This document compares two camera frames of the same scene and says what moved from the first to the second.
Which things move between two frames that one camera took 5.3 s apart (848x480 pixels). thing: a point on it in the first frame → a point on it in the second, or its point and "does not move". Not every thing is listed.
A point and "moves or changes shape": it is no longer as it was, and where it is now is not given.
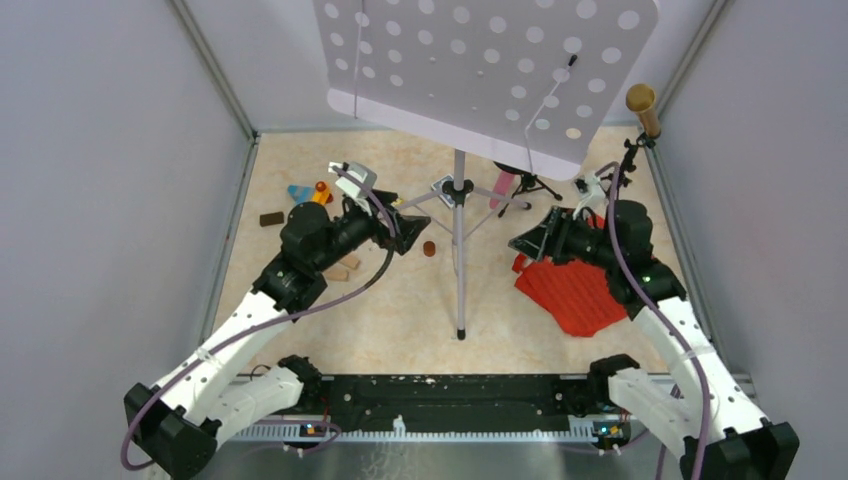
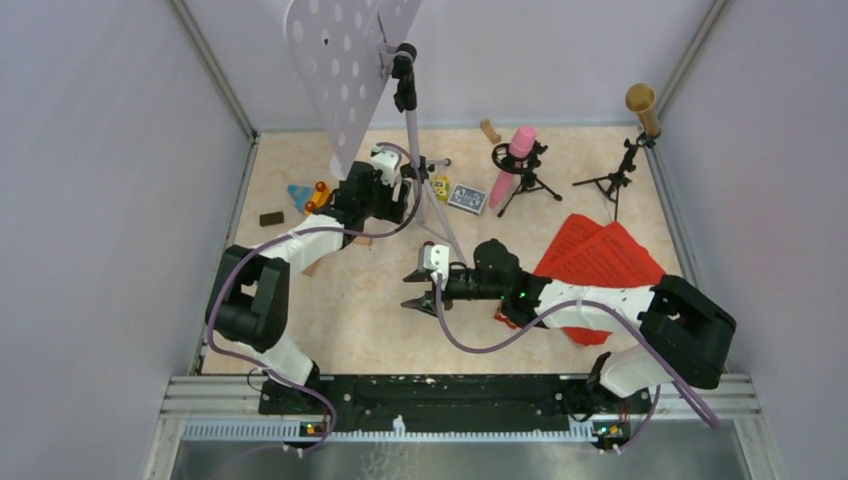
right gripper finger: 535,241 → 427,303
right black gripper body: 576,241 → 464,284
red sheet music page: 576,293 moves or changes shape
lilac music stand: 502,83 moves or changes shape
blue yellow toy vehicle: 311,194 does not move
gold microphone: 641,99 does not move
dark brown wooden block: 271,219 does not move
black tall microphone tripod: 626,167 does not move
